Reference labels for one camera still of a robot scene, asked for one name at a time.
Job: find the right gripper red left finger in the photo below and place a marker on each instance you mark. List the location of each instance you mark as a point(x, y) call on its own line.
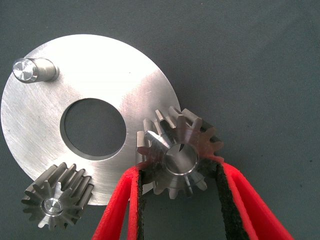
point(120, 207)

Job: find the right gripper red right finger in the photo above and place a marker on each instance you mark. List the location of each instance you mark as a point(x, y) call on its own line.
point(245, 205)

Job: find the dark steel planetary gear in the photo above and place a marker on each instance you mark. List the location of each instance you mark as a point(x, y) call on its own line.
point(62, 180)
point(190, 132)

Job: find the round metal carrier plate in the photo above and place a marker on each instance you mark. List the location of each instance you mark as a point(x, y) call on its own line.
point(100, 75)

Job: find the dark grey table cloth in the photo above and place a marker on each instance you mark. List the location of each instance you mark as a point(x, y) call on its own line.
point(250, 62)

